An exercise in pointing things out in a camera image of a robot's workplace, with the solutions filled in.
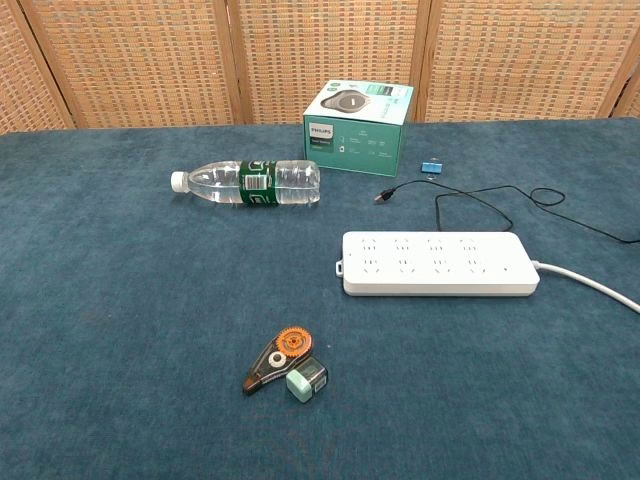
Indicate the small mint green sharpener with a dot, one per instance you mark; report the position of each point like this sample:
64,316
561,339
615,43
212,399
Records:
307,381

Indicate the orange correction tape dispenser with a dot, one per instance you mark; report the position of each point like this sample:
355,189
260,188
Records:
280,361

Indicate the teal Philips product box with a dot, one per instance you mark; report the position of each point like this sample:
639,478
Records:
357,142

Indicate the blue binder clip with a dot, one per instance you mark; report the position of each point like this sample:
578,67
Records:
432,167

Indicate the woven rattan folding screen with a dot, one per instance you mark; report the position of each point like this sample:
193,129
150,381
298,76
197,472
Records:
320,60

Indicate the clear plastic water bottle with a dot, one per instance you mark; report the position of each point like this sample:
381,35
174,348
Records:
250,182

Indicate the white power strip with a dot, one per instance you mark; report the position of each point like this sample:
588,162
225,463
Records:
435,262

